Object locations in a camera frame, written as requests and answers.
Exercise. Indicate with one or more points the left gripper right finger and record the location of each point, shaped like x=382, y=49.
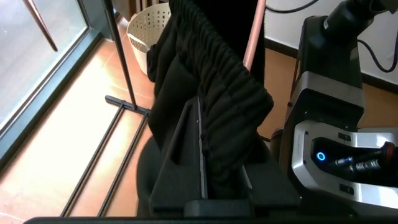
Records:
x=273, y=189

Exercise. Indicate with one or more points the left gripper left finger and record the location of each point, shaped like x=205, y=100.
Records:
x=180, y=168

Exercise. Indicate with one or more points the white laundry basket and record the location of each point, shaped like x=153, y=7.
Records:
x=146, y=31

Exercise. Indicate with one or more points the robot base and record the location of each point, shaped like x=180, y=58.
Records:
x=326, y=93

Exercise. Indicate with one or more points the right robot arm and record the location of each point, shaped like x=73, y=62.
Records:
x=345, y=15

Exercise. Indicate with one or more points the window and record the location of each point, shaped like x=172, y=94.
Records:
x=37, y=62

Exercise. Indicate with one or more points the black clothes rack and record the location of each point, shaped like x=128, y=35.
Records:
x=119, y=46

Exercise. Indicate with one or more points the black trousers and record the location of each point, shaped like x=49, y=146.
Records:
x=217, y=77

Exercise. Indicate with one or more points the pink clothes hanger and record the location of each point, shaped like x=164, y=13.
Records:
x=253, y=37

